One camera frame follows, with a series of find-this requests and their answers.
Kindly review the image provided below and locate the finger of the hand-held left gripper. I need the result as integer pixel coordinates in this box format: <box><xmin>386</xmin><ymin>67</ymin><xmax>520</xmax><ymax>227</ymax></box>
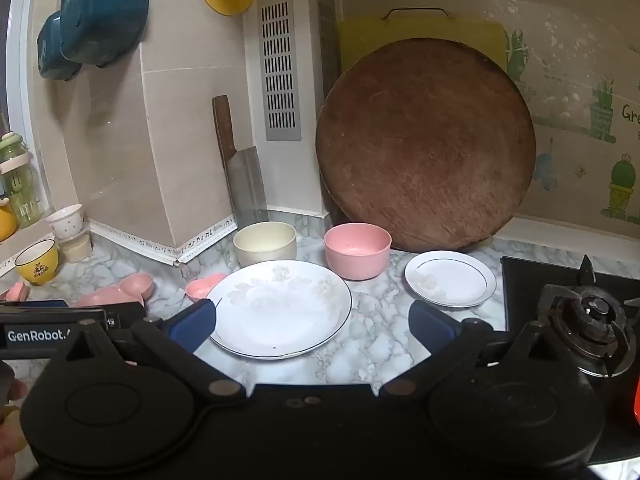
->
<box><xmin>0</xmin><ymin>300</ymin><xmax>69</xmax><ymax>309</ymax></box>

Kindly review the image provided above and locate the white dotted cup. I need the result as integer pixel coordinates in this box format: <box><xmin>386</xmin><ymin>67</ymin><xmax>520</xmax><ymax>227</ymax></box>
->
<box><xmin>45</xmin><ymin>204</ymin><xmax>84</xmax><ymax>240</ymax></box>

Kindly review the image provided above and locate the small white plate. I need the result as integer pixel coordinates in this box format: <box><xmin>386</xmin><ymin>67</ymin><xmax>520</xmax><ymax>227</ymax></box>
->
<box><xmin>404</xmin><ymin>250</ymin><xmax>497</xmax><ymax>308</ymax></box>

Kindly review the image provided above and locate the pink bowl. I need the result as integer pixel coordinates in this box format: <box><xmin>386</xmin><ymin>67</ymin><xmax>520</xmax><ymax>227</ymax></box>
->
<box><xmin>323</xmin><ymin>223</ymin><xmax>392</xmax><ymax>281</ymax></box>

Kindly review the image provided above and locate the pink heart-shaped dish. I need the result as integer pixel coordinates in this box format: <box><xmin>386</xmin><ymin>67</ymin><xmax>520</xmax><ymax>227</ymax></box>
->
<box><xmin>184</xmin><ymin>273</ymin><xmax>228</xmax><ymax>303</ymax></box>

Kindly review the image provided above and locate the yellow patterned bowl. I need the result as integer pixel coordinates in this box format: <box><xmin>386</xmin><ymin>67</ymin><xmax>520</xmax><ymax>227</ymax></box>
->
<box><xmin>14</xmin><ymin>238</ymin><xmax>60</xmax><ymax>286</ymax></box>

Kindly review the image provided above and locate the yellow round container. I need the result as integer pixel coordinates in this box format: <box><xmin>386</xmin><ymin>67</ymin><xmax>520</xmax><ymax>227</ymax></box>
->
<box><xmin>0</xmin><ymin>200</ymin><xmax>18</xmax><ymax>242</ymax></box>

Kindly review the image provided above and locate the black gas stove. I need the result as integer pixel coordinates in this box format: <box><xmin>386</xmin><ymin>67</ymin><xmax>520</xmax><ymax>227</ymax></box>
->
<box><xmin>501</xmin><ymin>254</ymin><xmax>640</xmax><ymax>463</ymax></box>

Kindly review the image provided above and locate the pink bear-shaped plate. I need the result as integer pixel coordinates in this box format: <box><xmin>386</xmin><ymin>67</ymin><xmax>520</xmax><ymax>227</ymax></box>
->
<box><xmin>75</xmin><ymin>273</ymin><xmax>155</xmax><ymax>311</ymax></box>

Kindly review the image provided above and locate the small cream cup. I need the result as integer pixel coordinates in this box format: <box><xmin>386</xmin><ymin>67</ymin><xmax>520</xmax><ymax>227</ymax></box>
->
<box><xmin>59</xmin><ymin>234</ymin><xmax>93</xmax><ymax>264</ymax></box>

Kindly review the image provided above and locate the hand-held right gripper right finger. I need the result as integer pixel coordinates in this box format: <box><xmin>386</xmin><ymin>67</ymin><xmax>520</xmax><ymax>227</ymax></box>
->
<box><xmin>380</xmin><ymin>300</ymin><xmax>576</xmax><ymax>406</ymax></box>

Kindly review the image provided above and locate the large white plate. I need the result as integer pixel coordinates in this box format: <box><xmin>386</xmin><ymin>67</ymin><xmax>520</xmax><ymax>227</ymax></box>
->
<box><xmin>205</xmin><ymin>260</ymin><xmax>353</xmax><ymax>359</ymax></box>

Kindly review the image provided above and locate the music-note edge strip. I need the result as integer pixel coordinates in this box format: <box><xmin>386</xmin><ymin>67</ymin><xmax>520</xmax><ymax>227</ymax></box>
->
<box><xmin>87</xmin><ymin>214</ymin><xmax>238</xmax><ymax>266</ymax></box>

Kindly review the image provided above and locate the cactus print wall sticker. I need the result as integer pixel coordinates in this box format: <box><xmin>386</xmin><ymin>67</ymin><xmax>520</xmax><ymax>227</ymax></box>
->
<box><xmin>500</xmin><ymin>0</ymin><xmax>640</xmax><ymax>238</ymax></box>

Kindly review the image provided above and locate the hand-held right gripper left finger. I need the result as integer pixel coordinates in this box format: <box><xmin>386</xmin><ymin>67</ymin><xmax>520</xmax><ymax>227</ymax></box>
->
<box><xmin>50</xmin><ymin>299</ymin><xmax>248</xmax><ymax>406</ymax></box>

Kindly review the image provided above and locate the wooden-handled cleaver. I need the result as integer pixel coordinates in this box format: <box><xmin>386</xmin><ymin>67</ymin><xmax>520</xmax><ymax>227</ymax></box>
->
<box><xmin>212</xmin><ymin>95</ymin><xmax>271</xmax><ymax>231</ymax></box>

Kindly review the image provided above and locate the cream bowl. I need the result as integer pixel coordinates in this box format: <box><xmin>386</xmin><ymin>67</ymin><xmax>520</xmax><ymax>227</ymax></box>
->
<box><xmin>233</xmin><ymin>221</ymin><xmax>298</xmax><ymax>268</ymax></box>

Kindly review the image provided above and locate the small teal hanging pan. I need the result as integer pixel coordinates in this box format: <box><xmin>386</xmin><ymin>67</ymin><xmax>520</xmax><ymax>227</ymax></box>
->
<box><xmin>36</xmin><ymin>10</ymin><xmax>83</xmax><ymax>82</ymax></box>

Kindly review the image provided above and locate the wide grey vent grille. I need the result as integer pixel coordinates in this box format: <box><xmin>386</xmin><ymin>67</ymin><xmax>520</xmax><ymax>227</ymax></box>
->
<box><xmin>256</xmin><ymin>0</ymin><xmax>303</xmax><ymax>142</ymax></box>

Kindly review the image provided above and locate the yellow plastic cutting board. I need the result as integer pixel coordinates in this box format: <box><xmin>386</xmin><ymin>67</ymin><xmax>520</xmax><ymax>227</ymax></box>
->
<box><xmin>336</xmin><ymin>7</ymin><xmax>510</xmax><ymax>78</ymax></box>

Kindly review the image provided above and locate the narrow grey vent grille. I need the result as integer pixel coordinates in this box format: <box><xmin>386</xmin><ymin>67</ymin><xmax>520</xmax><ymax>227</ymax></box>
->
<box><xmin>315</xmin><ymin>0</ymin><xmax>343</xmax><ymax>106</ymax></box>

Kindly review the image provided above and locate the small pink dish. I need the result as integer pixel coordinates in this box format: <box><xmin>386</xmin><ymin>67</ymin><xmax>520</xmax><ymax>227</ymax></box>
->
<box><xmin>0</xmin><ymin>281</ymin><xmax>30</xmax><ymax>302</ymax></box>

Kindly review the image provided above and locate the red orange object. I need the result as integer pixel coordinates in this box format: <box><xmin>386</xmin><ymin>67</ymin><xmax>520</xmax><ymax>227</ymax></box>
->
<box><xmin>617</xmin><ymin>375</ymin><xmax>640</xmax><ymax>428</ymax></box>

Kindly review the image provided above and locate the round wooden cutting board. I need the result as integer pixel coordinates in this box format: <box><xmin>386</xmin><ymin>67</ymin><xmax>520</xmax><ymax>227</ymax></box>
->
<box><xmin>315</xmin><ymin>37</ymin><xmax>537</xmax><ymax>254</ymax></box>

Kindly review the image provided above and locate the person's left hand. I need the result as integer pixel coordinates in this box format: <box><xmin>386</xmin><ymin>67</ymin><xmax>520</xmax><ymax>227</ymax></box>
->
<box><xmin>0</xmin><ymin>377</ymin><xmax>30</xmax><ymax>466</ymax></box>

